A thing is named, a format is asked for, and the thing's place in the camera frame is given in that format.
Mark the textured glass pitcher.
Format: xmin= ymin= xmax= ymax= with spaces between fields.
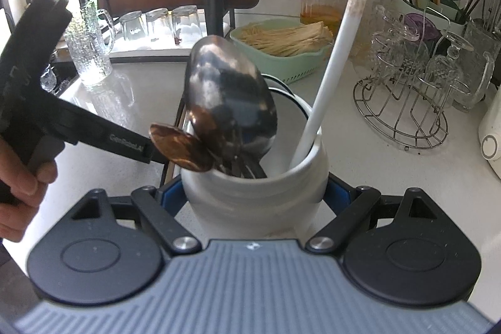
xmin=65 ymin=1 xmax=116 ymax=86

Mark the purple lid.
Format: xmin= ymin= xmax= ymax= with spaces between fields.
xmin=403 ymin=12 xmax=433 ymax=41

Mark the clear glass cup with handle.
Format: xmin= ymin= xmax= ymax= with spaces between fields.
xmin=370 ymin=4 xmax=429 ymax=78

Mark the white drying tray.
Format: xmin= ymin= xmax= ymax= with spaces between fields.
xmin=107 ymin=21 xmax=231 ymax=59

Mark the clear glass tumbler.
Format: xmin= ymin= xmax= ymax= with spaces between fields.
xmin=119 ymin=10 xmax=147 ymax=42
xmin=146 ymin=8 xmax=173 ymax=41

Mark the stemmed cut glass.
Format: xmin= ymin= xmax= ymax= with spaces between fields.
xmin=425 ymin=31 xmax=474 ymax=100

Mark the green plastic basket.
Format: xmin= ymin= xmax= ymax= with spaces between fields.
xmin=230 ymin=19 xmax=334 ymax=82

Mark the green and white chopstick holder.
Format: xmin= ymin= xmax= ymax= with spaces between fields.
xmin=385 ymin=0 xmax=470 ymax=33

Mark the glass tumbler with red mark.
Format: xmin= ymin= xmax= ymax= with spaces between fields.
xmin=171 ymin=5 xmax=204 ymax=45

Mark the white electric cooker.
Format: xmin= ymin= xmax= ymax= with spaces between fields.
xmin=478 ymin=84 xmax=501 ymax=178

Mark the patterned glass mug with handle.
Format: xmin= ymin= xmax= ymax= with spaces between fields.
xmin=452 ymin=19 xmax=494 ymax=111

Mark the rose gold metal spoon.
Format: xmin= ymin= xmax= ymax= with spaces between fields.
xmin=149 ymin=123 xmax=216 ymax=173

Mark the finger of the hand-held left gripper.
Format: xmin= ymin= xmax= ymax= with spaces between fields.
xmin=41 ymin=89 xmax=167 ymax=165

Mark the large steel spoon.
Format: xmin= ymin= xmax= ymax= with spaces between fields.
xmin=184 ymin=36 xmax=278 ymax=178

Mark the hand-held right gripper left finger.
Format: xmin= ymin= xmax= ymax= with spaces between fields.
xmin=70 ymin=177 xmax=202 ymax=255

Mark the white ceramic utensil jar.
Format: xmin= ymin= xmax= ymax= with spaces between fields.
xmin=181 ymin=74 xmax=329 ymax=241

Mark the black chopstick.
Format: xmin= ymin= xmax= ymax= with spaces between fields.
xmin=158 ymin=95 xmax=189 ymax=188

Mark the small patterned glass cup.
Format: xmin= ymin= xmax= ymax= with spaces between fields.
xmin=40 ymin=64 xmax=57 ymax=92

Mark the person's left hand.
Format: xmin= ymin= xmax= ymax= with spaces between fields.
xmin=0 ymin=134 xmax=59 ymax=243

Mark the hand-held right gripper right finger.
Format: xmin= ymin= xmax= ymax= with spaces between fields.
xmin=305 ymin=173 xmax=439 ymax=254

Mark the stained white chopstick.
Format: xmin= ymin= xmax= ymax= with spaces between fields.
xmin=289 ymin=0 xmax=386 ymax=170

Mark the steel wire glass rack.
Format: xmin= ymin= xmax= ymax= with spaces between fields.
xmin=352 ymin=5 xmax=470 ymax=151

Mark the black kitchen sink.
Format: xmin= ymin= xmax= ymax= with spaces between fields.
xmin=51 ymin=58 xmax=81 ymax=96

